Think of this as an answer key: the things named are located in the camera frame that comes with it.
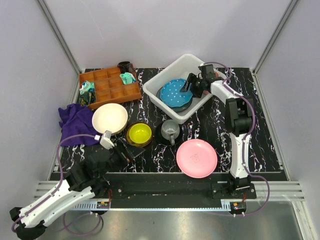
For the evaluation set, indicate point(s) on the black saucer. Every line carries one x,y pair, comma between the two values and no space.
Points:
161,140

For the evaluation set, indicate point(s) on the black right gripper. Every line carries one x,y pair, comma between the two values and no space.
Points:
191,79

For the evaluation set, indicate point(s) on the cream white bowl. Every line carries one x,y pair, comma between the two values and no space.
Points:
111,117

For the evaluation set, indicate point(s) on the dark brown cup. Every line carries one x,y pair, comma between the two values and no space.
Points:
125,67

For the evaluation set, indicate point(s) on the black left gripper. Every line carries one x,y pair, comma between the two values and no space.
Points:
130,152

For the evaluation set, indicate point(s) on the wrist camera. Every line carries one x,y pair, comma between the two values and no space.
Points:
200,67
105,140

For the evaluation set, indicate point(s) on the blue dotted scalloped plate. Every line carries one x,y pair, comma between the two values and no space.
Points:
171,96

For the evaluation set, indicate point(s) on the orange wooden divided tray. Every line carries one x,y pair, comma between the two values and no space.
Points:
109,87

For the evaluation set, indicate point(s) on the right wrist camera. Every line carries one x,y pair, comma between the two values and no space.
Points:
200,67

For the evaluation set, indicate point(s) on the translucent white plastic bin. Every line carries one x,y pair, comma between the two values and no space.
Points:
180,69

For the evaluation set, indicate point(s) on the teal white patterned cloth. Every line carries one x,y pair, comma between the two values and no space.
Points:
86,86

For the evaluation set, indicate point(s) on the amber transparent plate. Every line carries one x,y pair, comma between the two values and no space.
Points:
136,144

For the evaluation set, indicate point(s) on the mint green rolled cloth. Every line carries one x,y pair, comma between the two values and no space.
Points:
127,78

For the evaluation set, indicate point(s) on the dark green patterned cloth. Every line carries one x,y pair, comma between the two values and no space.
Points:
87,98

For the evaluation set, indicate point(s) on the yellow plastic bowl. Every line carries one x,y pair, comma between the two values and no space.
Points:
140,133

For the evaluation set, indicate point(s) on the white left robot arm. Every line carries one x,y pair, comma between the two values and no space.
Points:
82,182

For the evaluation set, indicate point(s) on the grey ceramic mug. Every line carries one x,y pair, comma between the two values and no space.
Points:
170,132

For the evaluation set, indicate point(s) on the pink plastic plate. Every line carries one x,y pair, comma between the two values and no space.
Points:
196,158

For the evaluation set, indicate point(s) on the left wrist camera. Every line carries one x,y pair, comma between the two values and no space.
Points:
105,140

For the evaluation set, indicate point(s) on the teal ceramic floral plate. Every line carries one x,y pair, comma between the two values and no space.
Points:
176,109

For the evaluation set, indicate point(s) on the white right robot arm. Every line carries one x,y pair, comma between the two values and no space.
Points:
239,121

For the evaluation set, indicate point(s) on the purple cloth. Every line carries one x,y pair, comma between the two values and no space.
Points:
76,126

